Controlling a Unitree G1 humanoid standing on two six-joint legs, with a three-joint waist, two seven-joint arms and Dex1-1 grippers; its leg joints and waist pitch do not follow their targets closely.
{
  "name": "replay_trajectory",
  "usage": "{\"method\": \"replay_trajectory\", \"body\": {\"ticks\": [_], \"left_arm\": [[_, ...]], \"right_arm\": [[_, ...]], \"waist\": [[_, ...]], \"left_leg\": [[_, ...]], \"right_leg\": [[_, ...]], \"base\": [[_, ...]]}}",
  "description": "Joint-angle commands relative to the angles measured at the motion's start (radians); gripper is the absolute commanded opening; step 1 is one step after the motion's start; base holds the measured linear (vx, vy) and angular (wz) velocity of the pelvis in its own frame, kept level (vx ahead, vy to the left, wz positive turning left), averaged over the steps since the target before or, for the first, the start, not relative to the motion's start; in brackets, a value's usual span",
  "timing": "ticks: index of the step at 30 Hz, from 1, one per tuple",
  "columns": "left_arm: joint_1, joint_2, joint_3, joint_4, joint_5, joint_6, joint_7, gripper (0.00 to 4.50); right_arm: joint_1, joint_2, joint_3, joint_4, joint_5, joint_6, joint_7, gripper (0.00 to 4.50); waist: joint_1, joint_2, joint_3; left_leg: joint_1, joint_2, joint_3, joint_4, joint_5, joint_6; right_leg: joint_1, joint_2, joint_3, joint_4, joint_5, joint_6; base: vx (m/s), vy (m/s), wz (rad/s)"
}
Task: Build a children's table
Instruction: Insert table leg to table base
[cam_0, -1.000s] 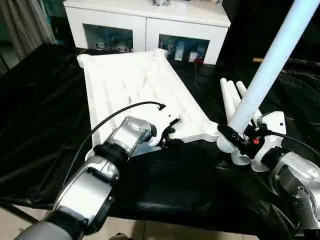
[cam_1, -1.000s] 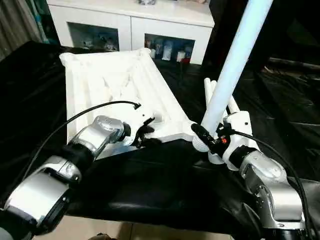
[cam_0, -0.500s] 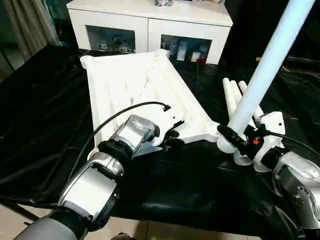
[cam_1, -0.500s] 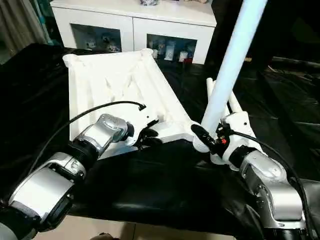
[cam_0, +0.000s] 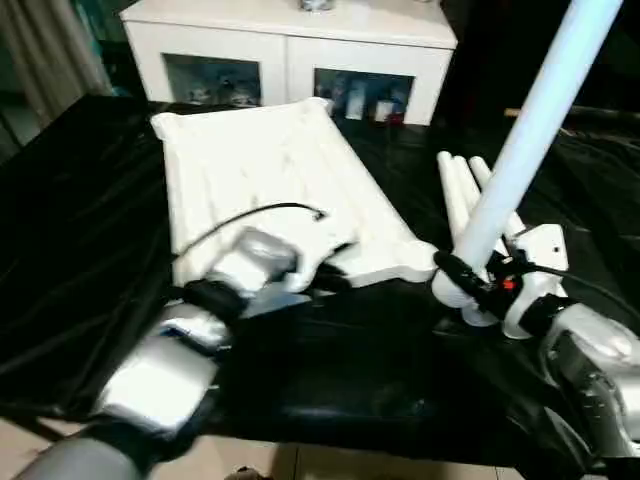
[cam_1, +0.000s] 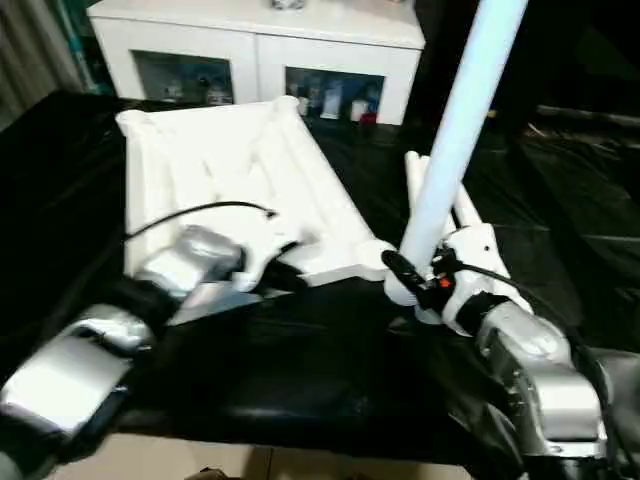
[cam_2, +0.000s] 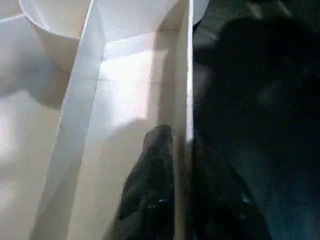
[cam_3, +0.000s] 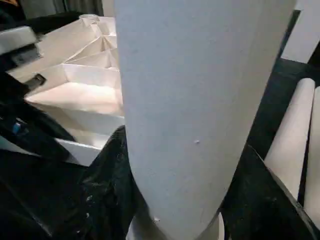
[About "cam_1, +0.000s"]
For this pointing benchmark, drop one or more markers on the white plastic table top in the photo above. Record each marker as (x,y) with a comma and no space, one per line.
(250,170)

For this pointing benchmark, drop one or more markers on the white plastic table leg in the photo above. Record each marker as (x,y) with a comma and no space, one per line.
(466,210)
(414,180)
(460,120)

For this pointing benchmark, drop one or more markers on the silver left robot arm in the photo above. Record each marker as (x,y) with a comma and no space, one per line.
(90,350)

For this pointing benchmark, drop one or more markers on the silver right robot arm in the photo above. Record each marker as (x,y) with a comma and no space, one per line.
(545,380)

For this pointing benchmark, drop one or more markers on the black work mat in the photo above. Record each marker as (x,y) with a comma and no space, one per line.
(330,350)

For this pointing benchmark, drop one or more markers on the white glass-door cabinet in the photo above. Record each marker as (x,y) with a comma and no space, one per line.
(260,50)

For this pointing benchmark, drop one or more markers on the clear glass ornament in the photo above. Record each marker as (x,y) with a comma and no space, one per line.
(287,4)

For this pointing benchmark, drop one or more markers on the teal curtain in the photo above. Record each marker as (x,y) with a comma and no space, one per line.
(72,35)

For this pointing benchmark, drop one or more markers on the grey curtain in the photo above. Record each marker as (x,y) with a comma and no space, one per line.
(30,50)

